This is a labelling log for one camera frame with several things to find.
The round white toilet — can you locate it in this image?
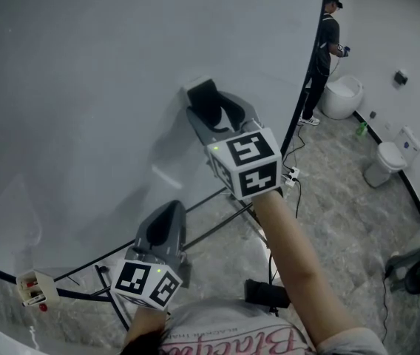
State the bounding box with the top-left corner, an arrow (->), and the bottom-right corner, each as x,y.
320,75 -> 365,121

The person's grey printed shirt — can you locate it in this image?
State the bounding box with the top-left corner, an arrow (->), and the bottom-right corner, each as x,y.
157,297 -> 388,355

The black power cable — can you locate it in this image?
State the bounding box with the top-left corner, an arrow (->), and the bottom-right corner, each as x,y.
282,124 -> 307,218
381,275 -> 391,343

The large white whiteboard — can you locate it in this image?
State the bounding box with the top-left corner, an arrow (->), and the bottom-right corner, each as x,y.
0,0 -> 331,291

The small black box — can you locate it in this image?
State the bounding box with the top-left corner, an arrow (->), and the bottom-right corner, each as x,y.
178,259 -> 193,288

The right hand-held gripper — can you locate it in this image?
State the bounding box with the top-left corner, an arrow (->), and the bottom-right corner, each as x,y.
186,91 -> 283,200

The black white whiteboard eraser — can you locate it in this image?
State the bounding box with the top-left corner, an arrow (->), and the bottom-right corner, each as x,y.
180,75 -> 229,132

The beige marker tray box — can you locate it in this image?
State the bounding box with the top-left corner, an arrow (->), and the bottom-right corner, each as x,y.
16,268 -> 61,308

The person's left forearm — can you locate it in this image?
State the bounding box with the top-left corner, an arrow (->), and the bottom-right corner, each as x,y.
123,305 -> 169,353

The person's right forearm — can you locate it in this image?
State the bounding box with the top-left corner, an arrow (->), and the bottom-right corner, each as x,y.
250,190 -> 362,350

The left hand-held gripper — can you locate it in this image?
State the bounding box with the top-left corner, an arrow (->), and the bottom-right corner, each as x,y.
109,200 -> 191,312

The white power strip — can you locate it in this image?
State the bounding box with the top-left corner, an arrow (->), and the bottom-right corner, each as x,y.
282,166 -> 302,186

